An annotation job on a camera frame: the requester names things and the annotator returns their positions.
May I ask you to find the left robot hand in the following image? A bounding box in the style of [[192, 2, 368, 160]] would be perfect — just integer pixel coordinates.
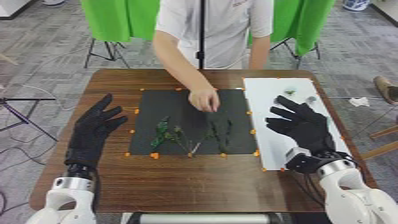
[[62, 93, 130, 168]]

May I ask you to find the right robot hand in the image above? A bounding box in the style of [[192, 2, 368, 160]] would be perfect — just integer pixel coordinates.
[[263, 95, 340, 156]]

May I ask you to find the dark mat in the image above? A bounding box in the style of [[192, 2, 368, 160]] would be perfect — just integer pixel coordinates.
[[128, 88, 261, 157]]

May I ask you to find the person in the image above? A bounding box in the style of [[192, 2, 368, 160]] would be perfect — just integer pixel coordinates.
[[151, 0, 276, 113]]

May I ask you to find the white sheet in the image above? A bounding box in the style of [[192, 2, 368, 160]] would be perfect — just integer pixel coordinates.
[[242, 77, 354, 172]]

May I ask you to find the crumpled white paper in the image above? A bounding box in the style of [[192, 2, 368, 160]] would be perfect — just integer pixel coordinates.
[[347, 96, 372, 108]]

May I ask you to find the black tripod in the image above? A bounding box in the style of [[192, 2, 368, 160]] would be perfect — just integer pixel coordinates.
[[0, 96, 61, 143]]

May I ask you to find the black cloth stand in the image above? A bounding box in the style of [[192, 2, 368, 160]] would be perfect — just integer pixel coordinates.
[[269, 36, 324, 70], [82, 37, 132, 70]]

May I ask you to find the pale grey bar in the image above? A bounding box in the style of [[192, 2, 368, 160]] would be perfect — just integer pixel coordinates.
[[126, 212, 288, 224]]

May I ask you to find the black pole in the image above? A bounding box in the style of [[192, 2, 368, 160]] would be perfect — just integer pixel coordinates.
[[196, 0, 208, 71]]

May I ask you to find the black cable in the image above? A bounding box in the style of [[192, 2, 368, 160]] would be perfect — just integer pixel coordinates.
[[293, 171, 329, 210]]

